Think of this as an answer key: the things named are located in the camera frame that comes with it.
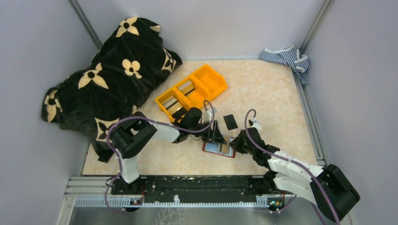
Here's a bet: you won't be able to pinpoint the aluminium frame rail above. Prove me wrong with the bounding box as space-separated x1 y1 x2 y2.
65 175 290 206

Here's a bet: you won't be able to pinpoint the cards in bin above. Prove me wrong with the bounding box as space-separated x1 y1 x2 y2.
177 81 195 96
162 96 183 114

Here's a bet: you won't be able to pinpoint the cards in middle bin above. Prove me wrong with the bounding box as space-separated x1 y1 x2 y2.
177 81 195 96

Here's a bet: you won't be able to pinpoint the black card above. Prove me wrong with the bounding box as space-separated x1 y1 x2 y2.
223 114 238 131

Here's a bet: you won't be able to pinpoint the yellow plastic bin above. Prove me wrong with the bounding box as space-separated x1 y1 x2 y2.
155 89 193 122
175 77 210 109
190 64 228 100

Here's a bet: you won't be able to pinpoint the black floral blanket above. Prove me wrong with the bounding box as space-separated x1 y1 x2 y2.
41 17 183 163

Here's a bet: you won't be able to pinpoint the blue white striped cloth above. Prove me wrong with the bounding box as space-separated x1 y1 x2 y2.
259 45 310 85

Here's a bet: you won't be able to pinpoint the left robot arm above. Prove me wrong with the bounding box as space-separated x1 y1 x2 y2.
106 107 227 194

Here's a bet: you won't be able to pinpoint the yellow plastic bin middle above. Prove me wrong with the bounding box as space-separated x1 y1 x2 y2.
175 77 210 109

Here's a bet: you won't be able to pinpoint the yellow plastic bin right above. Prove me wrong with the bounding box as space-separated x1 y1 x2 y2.
190 64 228 100

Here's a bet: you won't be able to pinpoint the yellow plastic bin left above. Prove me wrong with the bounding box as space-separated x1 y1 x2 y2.
155 89 193 122

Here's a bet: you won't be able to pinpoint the cards in left bin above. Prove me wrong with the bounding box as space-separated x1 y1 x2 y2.
162 96 183 114

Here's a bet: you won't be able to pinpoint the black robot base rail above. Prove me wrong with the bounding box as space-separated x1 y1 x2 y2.
111 175 283 203

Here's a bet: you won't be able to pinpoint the red leather card holder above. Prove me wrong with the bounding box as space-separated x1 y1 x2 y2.
202 137 236 158

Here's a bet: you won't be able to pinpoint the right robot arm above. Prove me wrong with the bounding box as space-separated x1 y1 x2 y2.
230 121 360 222

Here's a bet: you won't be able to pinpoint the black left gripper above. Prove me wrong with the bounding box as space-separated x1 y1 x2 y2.
189 120 227 145

